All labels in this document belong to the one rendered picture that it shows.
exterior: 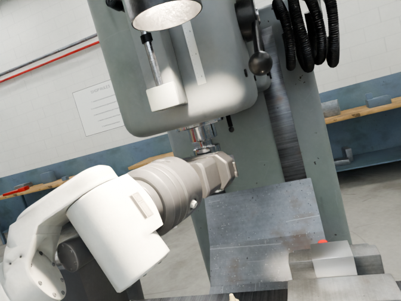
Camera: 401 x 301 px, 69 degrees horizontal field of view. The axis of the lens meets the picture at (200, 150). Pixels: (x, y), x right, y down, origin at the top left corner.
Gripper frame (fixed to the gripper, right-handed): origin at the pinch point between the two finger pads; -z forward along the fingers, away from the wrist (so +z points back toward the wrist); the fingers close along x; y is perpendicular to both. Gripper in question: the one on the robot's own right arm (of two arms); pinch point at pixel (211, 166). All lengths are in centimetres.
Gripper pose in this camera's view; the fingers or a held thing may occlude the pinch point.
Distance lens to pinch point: 51.1
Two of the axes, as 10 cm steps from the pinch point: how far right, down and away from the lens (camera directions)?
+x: -8.3, 1.6, 5.3
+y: 2.5, 9.6, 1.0
